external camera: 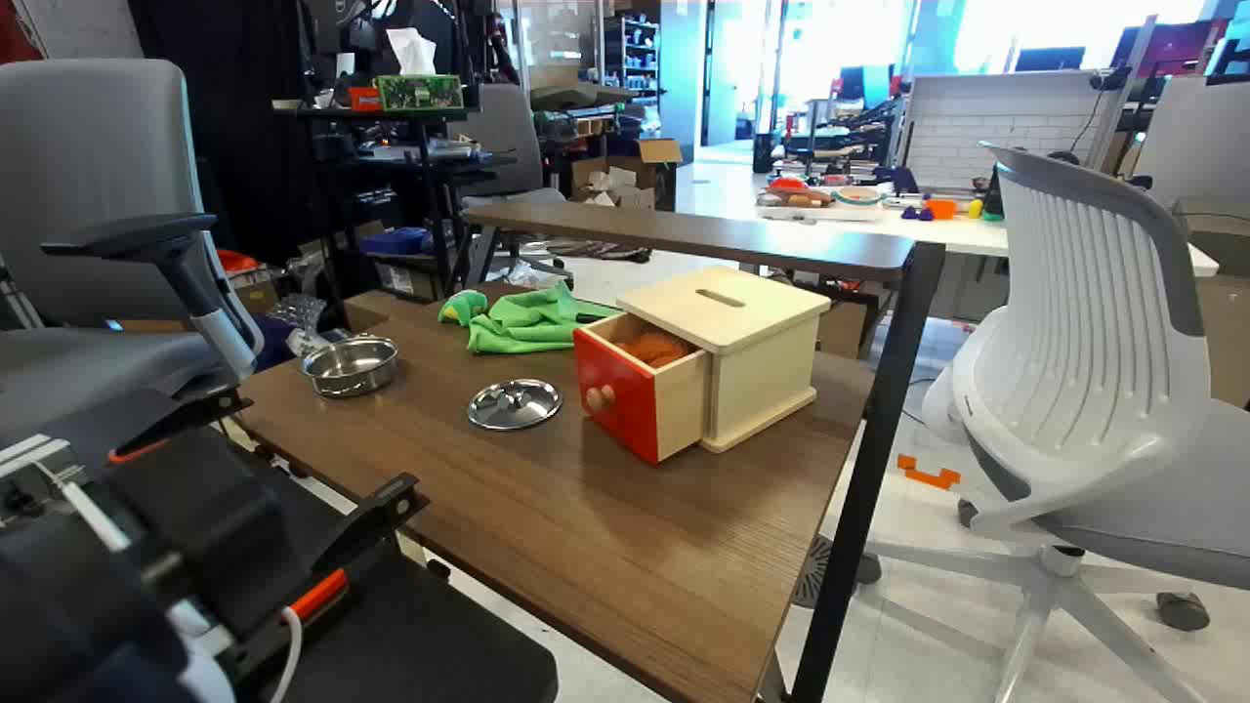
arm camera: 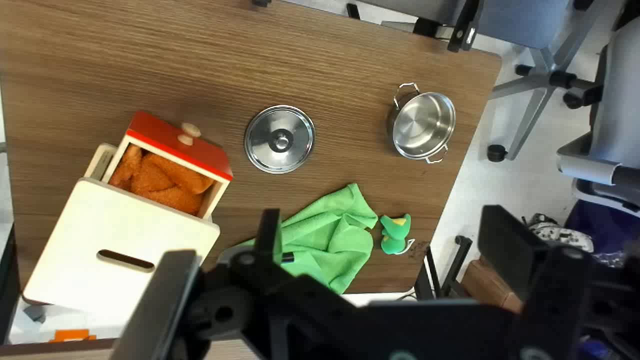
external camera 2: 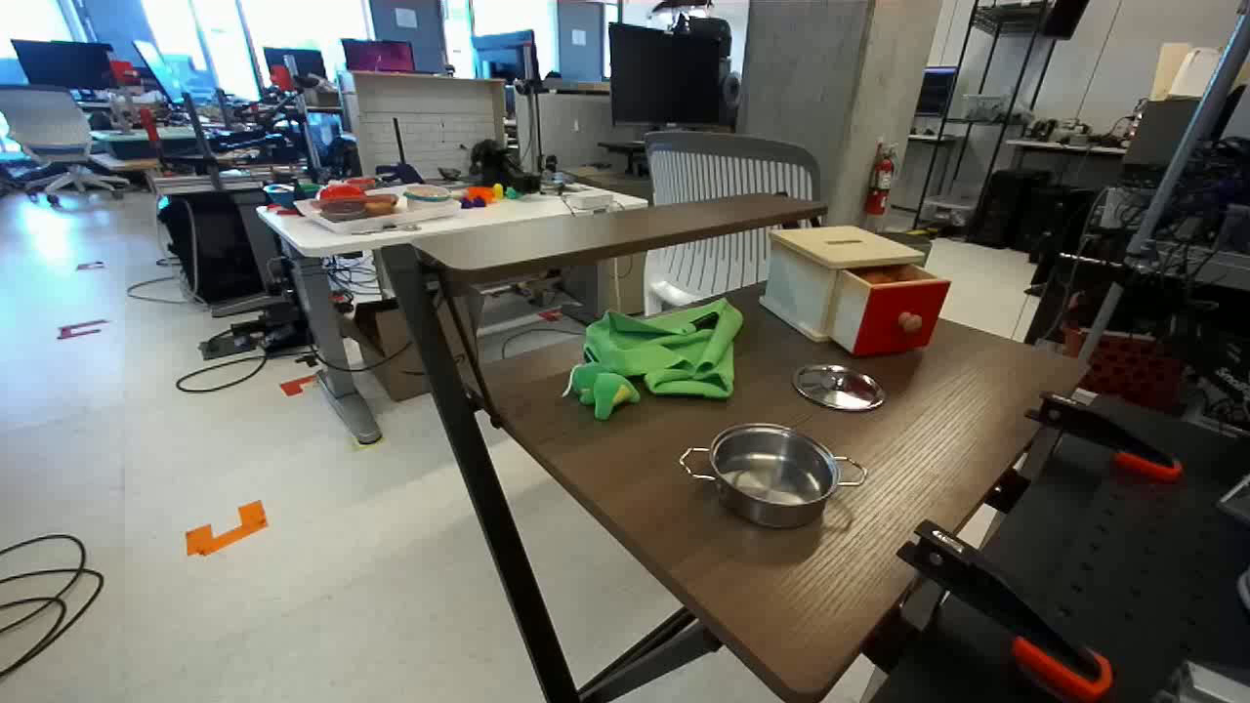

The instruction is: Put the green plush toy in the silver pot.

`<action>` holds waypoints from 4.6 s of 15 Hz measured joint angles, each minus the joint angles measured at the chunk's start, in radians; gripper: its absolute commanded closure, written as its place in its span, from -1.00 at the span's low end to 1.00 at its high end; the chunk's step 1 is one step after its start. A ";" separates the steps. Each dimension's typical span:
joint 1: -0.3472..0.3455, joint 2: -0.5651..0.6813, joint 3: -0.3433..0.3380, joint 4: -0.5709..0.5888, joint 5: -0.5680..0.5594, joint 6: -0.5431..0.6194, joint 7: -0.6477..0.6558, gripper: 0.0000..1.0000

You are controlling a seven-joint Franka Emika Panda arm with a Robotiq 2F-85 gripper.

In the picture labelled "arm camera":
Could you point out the wooden box with slot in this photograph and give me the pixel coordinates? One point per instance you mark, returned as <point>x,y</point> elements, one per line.
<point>107,246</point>

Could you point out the green cloth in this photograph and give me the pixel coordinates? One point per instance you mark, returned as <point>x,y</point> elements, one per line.
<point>329,240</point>

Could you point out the grey office chair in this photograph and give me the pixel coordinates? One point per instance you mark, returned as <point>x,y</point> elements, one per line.
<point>604,162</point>

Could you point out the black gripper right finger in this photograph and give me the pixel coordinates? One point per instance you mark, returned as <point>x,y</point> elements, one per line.
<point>555,310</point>

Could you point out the red wooden drawer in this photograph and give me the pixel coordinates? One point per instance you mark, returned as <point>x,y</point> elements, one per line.
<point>182,145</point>

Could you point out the silver pot lid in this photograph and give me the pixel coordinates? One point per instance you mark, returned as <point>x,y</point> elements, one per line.
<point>279,139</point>

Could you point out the green plush toy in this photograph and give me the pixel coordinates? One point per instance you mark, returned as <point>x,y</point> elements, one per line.
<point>397,238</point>

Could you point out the silver pot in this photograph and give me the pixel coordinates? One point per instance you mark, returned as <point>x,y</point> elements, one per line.
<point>420,122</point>

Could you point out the orange cloth in drawer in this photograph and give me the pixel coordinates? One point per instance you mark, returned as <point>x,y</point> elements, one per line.
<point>160,180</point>

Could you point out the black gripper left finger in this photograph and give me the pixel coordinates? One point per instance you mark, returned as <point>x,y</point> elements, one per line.
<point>152,327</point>

